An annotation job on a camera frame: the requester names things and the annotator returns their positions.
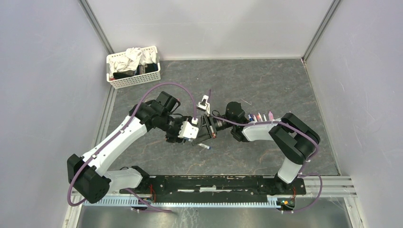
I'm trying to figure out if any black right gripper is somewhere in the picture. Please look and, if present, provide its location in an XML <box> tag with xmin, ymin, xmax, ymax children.
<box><xmin>192</xmin><ymin>114</ymin><xmax>235</xmax><ymax>146</ymax></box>

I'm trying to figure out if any clear capped blue marker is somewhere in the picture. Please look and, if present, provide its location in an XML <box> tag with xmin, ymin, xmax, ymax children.
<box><xmin>198</xmin><ymin>143</ymin><xmax>211</xmax><ymax>150</ymax></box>

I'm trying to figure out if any pink highlighter marker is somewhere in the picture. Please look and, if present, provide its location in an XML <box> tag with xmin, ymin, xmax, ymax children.
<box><xmin>268</xmin><ymin>111</ymin><xmax>275</xmax><ymax>121</ymax></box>

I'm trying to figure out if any red capped pink marker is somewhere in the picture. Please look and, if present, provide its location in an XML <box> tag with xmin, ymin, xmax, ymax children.
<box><xmin>257</xmin><ymin>113</ymin><xmax>263</xmax><ymax>122</ymax></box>

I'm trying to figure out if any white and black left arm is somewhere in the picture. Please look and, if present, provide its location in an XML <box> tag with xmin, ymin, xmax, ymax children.
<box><xmin>67</xmin><ymin>91</ymin><xmax>198</xmax><ymax>206</ymax></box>

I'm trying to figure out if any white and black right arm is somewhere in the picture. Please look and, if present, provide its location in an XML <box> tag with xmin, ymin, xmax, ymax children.
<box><xmin>192</xmin><ymin>100</ymin><xmax>321</xmax><ymax>194</ymax></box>

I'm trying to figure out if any dark item in basket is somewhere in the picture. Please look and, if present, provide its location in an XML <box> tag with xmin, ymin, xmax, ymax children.
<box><xmin>113</xmin><ymin>63</ymin><xmax>159</xmax><ymax>80</ymax></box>

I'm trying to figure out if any white plastic basket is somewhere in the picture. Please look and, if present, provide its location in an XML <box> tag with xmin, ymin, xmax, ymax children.
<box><xmin>106</xmin><ymin>53</ymin><xmax>161</xmax><ymax>89</ymax></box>

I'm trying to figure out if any white crumpled cloth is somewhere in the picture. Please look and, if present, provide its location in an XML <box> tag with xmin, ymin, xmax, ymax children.
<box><xmin>106</xmin><ymin>46</ymin><xmax>158</xmax><ymax>73</ymax></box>

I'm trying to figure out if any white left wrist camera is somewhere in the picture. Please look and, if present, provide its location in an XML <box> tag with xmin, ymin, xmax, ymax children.
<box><xmin>178</xmin><ymin>117</ymin><xmax>199</xmax><ymax>141</ymax></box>

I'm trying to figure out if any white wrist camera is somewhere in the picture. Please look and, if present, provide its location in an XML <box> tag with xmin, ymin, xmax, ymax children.
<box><xmin>196</xmin><ymin>95</ymin><xmax>211</xmax><ymax>114</ymax></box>
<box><xmin>178</xmin><ymin>117</ymin><xmax>199</xmax><ymax>141</ymax></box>

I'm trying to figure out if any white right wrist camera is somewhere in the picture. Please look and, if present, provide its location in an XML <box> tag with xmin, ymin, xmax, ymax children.
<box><xmin>196</xmin><ymin>95</ymin><xmax>211</xmax><ymax>114</ymax></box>

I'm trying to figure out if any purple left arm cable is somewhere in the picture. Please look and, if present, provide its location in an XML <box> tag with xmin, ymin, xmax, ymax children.
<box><xmin>67</xmin><ymin>82</ymin><xmax>198</xmax><ymax>213</ymax></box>

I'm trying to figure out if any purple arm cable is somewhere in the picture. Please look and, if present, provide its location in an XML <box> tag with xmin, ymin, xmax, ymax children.
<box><xmin>67</xmin><ymin>82</ymin><xmax>198</xmax><ymax>213</ymax></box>
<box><xmin>208</xmin><ymin>89</ymin><xmax>323</xmax><ymax>214</ymax></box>

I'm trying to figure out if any white slotted cable duct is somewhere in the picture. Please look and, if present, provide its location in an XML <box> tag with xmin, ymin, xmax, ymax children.
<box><xmin>82</xmin><ymin>196</ymin><xmax>281</xmax><ymax>209</ymax></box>

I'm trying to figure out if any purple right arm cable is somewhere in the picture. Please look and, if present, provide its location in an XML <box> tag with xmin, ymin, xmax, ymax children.
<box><xmin>208</xmin><ymin>89</ymin><xmax>323</xmax><ymax>214</ymax></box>

